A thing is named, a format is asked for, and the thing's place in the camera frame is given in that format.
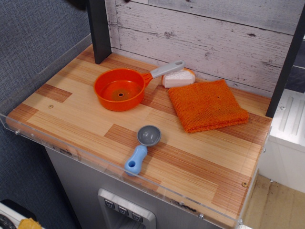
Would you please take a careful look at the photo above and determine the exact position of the clear acrylic table guard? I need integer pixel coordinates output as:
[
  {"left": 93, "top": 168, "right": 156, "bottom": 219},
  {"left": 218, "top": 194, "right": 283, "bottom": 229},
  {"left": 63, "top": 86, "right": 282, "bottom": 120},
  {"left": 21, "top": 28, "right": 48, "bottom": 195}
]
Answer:
[{"left": 0, "top": 35, "right": 271, "bottom": 229}]

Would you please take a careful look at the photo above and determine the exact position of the silver button control panel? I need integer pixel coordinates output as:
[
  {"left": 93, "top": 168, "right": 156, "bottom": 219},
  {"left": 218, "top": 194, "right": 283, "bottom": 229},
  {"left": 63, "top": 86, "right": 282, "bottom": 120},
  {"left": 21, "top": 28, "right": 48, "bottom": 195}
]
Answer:
[{"left": 98, "top": 188, "right": 156, "bottom": 229}]

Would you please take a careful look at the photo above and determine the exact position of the black left frame post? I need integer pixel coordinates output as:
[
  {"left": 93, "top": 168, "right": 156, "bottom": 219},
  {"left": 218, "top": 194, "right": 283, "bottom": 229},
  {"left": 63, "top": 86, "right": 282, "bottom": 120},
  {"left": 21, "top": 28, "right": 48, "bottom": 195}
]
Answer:
[{"left": 86, "top": 0, "right": 112, "bottom": 64}]

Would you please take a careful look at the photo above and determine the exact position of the yellow tape piece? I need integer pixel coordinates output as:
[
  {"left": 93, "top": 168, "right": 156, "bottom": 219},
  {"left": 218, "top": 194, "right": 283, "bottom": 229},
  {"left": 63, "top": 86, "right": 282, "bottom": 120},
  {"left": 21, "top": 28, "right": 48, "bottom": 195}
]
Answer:
[{"left": 18, "top": 218, "right": 42, "bottom": 229}]

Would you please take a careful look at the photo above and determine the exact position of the black braided cable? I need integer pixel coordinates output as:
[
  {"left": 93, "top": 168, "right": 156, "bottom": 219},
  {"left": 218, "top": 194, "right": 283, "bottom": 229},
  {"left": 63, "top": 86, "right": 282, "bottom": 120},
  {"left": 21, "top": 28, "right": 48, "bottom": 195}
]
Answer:
[{"left": 0, "top": 213, "right": 19, "bottom": 229}]

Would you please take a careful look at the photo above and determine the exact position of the white ridged appliance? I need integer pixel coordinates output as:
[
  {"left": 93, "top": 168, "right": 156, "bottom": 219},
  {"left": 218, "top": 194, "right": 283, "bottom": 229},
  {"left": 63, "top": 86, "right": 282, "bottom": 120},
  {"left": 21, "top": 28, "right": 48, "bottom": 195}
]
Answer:
[{"left": 258, "top": 89, "right": 305, "bottom": 192}]

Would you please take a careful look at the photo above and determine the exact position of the orange cloth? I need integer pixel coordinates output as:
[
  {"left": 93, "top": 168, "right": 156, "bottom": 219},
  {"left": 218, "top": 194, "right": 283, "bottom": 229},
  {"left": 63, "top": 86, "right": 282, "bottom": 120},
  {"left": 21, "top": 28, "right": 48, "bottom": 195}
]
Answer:
[{"left": 168, "top": 80, "right": 249, "bottom": 133}]

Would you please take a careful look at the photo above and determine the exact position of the blue grey toy spoon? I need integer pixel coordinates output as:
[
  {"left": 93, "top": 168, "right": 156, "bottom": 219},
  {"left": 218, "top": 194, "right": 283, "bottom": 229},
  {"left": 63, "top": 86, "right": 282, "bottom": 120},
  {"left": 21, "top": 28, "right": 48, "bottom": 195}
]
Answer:
[{"left": 124, "top": 125, "right": 162, "bottom": 177}]

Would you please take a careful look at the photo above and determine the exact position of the black frame post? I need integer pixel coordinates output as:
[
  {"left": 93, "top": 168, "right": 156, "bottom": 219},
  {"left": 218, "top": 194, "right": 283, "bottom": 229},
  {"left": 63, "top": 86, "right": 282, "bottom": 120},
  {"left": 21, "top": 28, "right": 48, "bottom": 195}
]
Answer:
[
  {"left": 86, "top": 0, "right": 112, "bottom": 64},
  {"left": 265, "top": 0, "right": 305, "bottom": 119}
]

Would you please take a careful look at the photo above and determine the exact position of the grey cabinet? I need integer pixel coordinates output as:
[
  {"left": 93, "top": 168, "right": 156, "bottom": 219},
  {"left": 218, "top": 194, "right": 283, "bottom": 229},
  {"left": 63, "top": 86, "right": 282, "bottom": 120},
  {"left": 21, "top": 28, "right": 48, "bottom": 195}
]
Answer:
[{"left": 46, "top": 148, "right": 238, "bottom": 229}]

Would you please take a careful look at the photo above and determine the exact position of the black right frame post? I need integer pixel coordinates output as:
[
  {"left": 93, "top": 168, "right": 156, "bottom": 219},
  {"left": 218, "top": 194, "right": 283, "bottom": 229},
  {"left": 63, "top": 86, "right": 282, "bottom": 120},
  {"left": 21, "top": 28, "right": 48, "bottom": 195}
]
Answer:
[{"left": 265, "top": 0, "right": 305, "bottom": 119}]

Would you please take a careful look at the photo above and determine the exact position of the white orange cheese wedge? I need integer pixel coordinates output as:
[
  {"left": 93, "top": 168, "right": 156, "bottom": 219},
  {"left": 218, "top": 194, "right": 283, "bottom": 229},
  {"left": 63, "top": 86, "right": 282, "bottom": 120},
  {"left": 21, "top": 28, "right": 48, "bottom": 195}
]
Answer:
[{"left": 162, "top": 68, "right": 195, "bottom": 88}]

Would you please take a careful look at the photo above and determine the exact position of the orange toy pot grey handle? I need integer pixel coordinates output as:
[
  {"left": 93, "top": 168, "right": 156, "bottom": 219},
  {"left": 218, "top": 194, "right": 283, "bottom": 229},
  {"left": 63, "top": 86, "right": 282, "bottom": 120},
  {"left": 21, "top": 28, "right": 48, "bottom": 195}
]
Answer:
[{"left": 93, "top": 60, "right": 185, "bottom": 111}]

